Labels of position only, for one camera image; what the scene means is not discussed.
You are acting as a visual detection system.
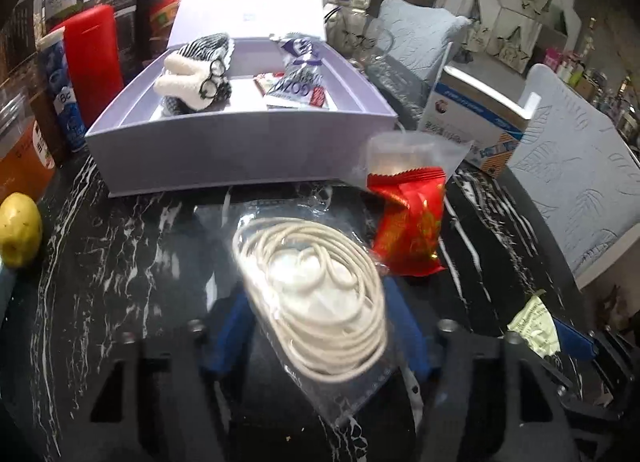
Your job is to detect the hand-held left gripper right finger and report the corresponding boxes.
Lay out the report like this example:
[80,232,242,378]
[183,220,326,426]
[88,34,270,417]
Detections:
[384,277,572,462]

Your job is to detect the row of small bottles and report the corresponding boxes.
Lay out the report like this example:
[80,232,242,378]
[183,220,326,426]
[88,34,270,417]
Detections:
[545,16,640,143]

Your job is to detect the chair with light blue cover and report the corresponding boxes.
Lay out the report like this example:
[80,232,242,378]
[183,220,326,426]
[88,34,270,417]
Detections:
[504,63,640,289]
[367,0,474,113]

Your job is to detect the clear plastic packet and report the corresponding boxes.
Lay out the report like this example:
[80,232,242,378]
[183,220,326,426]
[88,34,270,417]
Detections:
[352,132,474,189]

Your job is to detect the lavender gift box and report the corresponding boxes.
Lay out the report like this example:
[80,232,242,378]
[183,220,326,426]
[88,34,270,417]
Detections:
[85,0,400,199]

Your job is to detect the purple and white snack packet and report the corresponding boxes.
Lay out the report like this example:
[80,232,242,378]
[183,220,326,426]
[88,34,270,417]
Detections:
[263,34,336,110]

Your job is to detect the clear-lid jar orange contents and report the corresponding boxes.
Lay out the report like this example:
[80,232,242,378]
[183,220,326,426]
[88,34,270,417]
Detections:
[0,92,56,203]

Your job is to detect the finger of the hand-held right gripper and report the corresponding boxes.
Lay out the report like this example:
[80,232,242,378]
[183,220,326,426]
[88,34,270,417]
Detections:
[559,376,629,411]
[551,316,637,386]

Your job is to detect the blue tablet tube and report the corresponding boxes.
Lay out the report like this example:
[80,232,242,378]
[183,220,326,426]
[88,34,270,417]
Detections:
[37,26,87,153]

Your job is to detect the white plush with checkered cloth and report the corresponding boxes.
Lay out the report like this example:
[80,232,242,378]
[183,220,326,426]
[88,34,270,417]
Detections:
[152,32,236,115]

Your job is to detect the red and gold candy packet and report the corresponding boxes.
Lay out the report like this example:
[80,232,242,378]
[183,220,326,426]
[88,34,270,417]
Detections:
[366,167,447,277]

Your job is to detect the white and blue medicine box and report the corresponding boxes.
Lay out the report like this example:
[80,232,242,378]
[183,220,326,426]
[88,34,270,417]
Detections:
[417,64,544,178]

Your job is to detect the white tote bag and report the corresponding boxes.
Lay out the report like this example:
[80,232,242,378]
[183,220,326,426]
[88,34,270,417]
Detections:
[460,0,494,58]
[487,26,531,73]

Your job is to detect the glass mug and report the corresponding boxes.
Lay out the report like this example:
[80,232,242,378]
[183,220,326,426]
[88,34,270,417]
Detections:
[350,16,396,68]

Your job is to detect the yellow lemon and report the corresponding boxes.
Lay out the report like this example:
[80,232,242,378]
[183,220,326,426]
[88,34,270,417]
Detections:
[0,192,45,269]

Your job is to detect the clear water bottle with handle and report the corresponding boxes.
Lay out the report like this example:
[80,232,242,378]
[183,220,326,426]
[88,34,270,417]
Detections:
[326,0,376,50]

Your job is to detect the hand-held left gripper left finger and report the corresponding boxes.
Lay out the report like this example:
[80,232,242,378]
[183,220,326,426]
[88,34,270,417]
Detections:
[75,292,261,462]

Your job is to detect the bag of cream hair ties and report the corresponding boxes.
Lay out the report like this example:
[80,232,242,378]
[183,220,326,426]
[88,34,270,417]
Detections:
[195,192,402,429]

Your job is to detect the red cylinder container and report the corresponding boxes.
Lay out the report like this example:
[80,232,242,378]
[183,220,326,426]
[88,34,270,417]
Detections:
[49,4,125,129]

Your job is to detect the pale green packet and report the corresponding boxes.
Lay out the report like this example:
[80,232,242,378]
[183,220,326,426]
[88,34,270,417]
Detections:
[507,291,561,359]

